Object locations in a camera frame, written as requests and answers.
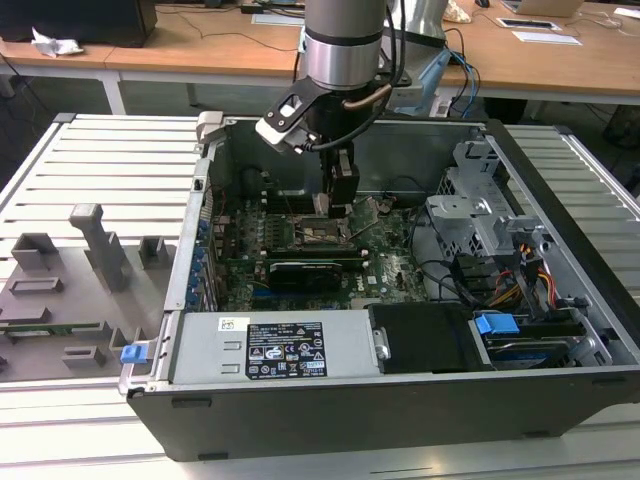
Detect blue case latch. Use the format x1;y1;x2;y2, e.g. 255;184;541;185
121;343;150;365

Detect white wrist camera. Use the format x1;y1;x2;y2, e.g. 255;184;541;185
254;79;321;150

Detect green RAM stick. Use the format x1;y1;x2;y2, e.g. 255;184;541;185
0;322;101;335

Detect grey parts rack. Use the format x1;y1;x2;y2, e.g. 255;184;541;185
0;202;179;384

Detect blue cable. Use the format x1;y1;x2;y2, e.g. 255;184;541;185
449;49;484;119

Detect white paper sheet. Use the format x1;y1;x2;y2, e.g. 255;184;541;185
512;29;584;46

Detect blue disk carrier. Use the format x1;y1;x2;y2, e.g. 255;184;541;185
474;312;521;346

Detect black wire connectors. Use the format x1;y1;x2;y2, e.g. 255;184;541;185
452;254;501;304

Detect grey case corner latch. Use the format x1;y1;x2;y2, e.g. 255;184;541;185
195;110;236;151

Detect green motherboard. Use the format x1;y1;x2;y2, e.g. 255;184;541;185
209;194;441;314

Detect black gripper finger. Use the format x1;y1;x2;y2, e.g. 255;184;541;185
320;148;335;197
329;144;362;220

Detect beige lumpy object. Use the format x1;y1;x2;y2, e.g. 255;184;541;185
443;0;474;24

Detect crumpled white paper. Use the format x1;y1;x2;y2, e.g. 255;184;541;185
30;27;84;59

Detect tan laptop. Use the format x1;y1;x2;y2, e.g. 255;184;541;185
499;0;586;16

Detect coloured wire bundle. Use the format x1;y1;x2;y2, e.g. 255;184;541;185
492;242;559;309

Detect hard disk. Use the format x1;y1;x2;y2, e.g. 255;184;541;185
484;335;571;371

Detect black RAM slot bank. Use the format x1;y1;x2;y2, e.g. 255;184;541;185
264;192;354;214
224;247;374;266

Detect black box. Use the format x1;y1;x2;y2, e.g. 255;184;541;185
0;0;159;49

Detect black plastic shroud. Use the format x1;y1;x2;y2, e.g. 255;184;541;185
367;302;494;376

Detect black rating label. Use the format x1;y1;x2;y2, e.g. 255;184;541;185
247;321;327;381

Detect black PC case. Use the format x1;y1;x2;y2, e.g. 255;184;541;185
117;110;640;464

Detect black graphics card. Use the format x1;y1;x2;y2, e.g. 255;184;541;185
268;259;344;294

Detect silver drive cage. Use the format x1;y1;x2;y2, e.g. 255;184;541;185
424;139;551;261

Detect grey power supply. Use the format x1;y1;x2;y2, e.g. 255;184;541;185
169;309;386;386

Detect wooden desk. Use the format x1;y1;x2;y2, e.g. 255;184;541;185
0;38;124;117
105;0;640;107

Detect CPU socket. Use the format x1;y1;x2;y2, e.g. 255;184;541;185
292;212;359;251

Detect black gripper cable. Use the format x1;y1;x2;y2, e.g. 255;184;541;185
307;0;409;151

